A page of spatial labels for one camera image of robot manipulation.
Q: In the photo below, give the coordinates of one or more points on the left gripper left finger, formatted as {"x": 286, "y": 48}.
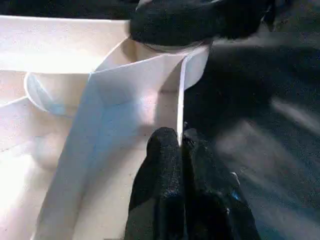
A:
{"x": 160, "y": 190}

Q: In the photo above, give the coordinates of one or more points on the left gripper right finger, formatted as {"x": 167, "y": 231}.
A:
{"x": 215, "y": 205}

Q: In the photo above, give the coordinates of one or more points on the white plastic table top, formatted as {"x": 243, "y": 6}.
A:
{"x": 112, "y": 100}

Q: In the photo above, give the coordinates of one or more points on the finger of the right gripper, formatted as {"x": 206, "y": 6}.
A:
{"x": 187, "y": 22}

